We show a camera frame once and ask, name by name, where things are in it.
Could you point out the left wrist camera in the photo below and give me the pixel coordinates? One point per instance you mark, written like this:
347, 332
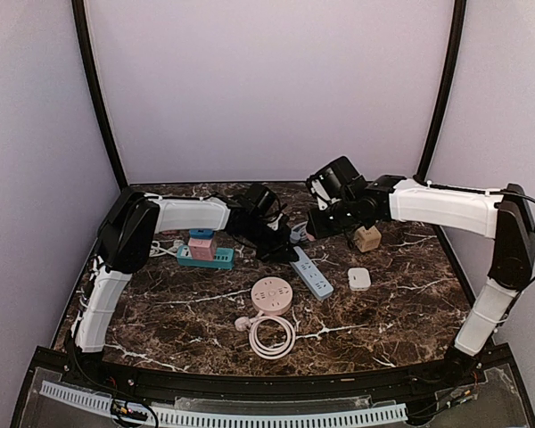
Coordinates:
260, 206

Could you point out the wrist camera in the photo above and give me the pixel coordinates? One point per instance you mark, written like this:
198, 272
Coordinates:
260, 206
338, 180

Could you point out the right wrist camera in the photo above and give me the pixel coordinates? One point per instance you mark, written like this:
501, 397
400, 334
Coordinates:
338, 180

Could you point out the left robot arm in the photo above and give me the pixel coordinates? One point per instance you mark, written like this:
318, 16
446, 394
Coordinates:
124, 241

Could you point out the teal power strip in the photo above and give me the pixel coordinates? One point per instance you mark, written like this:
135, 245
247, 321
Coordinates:
223, 259

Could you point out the beige cube socket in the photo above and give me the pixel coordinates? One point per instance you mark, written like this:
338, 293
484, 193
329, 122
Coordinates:
367, 239

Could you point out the left black frame post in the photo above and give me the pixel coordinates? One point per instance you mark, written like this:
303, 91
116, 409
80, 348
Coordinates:
95, 91

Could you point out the right black frame post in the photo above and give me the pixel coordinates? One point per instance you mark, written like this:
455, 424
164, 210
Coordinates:
446, 81

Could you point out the blue cube plug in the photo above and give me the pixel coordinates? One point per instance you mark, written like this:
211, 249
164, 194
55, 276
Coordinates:
201, 233

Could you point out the black frame post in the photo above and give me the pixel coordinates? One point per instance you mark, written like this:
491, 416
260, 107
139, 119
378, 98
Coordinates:
446, 81
95, 91

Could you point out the grey-blue power strip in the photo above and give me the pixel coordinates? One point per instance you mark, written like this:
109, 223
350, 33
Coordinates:
311, 276

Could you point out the white slotted cable duct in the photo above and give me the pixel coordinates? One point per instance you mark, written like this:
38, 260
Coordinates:
103, 405

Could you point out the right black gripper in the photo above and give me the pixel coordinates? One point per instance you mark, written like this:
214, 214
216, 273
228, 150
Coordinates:
320, 230

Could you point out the pink round power strip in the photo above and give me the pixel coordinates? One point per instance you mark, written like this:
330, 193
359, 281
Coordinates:
272, 296

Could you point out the pink cube adapter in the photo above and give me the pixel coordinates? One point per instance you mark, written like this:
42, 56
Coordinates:
202, 249

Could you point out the black front rail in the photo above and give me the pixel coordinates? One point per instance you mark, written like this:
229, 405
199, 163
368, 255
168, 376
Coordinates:
408, 382

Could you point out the white charger plug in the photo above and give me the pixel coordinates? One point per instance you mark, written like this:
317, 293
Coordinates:
359, 279

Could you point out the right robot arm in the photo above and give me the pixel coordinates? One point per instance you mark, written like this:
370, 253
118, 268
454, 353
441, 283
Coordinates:
502, 216

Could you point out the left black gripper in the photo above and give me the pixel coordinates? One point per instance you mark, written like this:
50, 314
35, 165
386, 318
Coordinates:
280, 252

